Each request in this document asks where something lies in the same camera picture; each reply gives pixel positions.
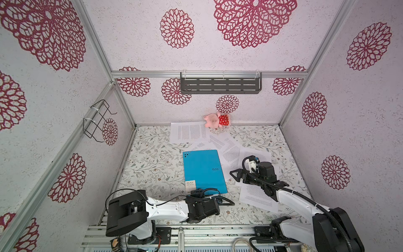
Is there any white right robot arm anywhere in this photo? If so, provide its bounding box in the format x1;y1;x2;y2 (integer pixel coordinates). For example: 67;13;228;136
229;156;365;252

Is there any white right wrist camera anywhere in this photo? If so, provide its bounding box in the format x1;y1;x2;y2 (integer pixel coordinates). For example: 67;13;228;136
246;159;259;173

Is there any teal folder with black inside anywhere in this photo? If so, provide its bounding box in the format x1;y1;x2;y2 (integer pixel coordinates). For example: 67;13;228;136
183;150;228;195

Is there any pink plush pig toy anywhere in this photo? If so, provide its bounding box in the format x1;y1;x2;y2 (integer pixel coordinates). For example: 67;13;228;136
204;112;231;129

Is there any black wire wall rack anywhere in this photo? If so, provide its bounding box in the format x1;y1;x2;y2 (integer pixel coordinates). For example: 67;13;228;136
82;99;119;146

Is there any grey slotted wall shelf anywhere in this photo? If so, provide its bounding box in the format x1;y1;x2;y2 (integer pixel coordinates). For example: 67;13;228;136
179;72;262;95

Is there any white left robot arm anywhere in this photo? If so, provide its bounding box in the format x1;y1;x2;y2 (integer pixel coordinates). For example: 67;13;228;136
106;190;220;241

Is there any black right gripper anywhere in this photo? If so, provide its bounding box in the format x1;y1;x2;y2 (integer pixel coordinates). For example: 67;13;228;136
230;169;265;189

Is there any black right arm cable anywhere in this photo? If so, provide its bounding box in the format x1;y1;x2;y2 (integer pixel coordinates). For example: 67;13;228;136
241;155;353;252

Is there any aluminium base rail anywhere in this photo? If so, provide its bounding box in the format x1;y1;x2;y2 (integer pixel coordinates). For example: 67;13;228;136
80;224;303;252

